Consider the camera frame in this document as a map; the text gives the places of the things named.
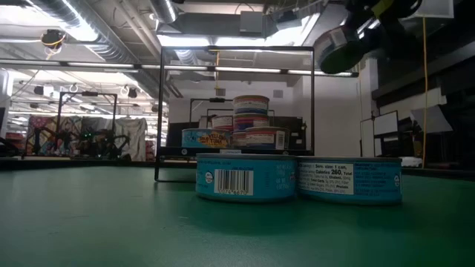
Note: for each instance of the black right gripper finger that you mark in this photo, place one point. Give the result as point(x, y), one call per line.
point(376, 37)

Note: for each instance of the light blue tuna can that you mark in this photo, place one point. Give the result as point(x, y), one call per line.
point(200, 139)
point(371, 181)
point(259, 178)

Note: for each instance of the pink salmon can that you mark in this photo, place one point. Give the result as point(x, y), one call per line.
point(222, 122)

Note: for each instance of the whiteboard on black stand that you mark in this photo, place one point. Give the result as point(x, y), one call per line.
point(386, 122)

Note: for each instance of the grey slanted panel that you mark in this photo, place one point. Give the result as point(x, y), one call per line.
point(434, 120)

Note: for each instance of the black equipment rack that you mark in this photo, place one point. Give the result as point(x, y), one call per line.
point(298, 133)

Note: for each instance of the grey ceiling box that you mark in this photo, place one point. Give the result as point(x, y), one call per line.
point(251, 23)

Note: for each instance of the white box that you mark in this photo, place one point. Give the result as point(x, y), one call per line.
point(410, 161)

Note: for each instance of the black monitor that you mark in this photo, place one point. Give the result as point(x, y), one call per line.
point(174, 135)

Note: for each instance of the white draped cloth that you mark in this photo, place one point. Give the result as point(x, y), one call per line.
point(131, 130)

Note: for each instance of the black background robot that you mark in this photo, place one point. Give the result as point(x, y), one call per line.
point(92, 142)

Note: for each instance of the green table mat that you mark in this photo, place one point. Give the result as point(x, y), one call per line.
point(111, 230)

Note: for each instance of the colourful patterned cloth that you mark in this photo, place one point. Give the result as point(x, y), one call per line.
point(44, 128)

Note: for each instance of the red storage bins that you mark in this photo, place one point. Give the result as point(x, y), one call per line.
point(15, 141)

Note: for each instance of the black metal table frame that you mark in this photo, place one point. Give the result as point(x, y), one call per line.
point(438, 173)

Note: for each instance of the small silver air duct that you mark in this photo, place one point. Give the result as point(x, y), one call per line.
point(163, 10)

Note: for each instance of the large silver air duct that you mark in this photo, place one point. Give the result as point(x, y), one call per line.
point(107, 50)

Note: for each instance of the long ceiling light rail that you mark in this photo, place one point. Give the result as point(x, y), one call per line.
point(100, 65)

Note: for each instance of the black background metal frame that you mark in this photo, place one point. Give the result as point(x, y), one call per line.
point(90, 93)

